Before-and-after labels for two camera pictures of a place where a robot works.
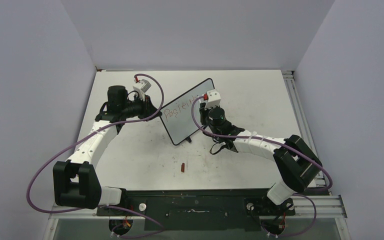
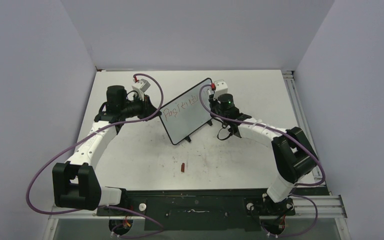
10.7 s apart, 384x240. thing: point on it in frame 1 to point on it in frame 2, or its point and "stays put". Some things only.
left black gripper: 148,109 stays put
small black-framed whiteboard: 177,116 stays put
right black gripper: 204,112 to 213,102
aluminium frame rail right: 297,104 stays put
